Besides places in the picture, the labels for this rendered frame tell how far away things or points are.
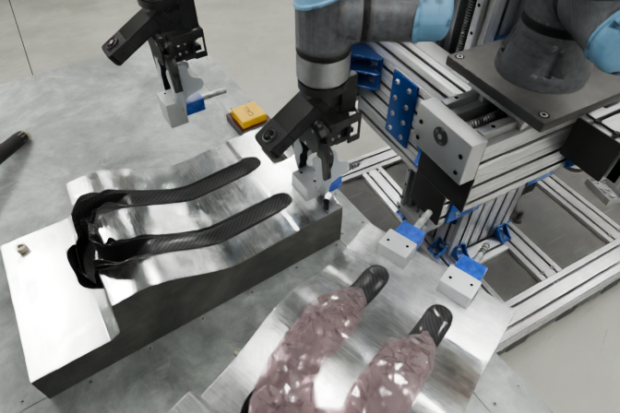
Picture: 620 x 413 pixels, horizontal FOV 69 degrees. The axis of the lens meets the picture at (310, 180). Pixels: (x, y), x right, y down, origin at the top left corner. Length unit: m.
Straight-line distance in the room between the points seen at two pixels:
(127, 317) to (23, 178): 0.50
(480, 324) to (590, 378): 1.10
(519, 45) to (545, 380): 1.18
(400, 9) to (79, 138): 0.80
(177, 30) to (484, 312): 0.67
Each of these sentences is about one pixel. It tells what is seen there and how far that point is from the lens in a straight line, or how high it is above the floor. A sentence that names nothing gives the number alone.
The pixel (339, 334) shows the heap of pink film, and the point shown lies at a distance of 0.61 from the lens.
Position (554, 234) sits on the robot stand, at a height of 0.21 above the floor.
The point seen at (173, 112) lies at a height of 0.94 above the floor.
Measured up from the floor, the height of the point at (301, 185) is 0.91.
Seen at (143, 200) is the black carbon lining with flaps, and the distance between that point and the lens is 0.78.
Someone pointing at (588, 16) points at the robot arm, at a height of 1.21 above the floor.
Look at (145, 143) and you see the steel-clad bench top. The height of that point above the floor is 0.80.
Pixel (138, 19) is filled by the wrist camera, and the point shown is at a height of 1.11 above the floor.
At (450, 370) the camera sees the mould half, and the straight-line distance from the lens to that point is 0.65.
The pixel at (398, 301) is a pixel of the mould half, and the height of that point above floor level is 0.86.
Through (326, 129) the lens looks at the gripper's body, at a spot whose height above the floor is 1.03.
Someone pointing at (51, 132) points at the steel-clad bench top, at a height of 0.80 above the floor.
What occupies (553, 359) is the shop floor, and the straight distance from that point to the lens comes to 1.76.
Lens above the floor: 1.46
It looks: 46 degrees down
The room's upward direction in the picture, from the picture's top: straight up
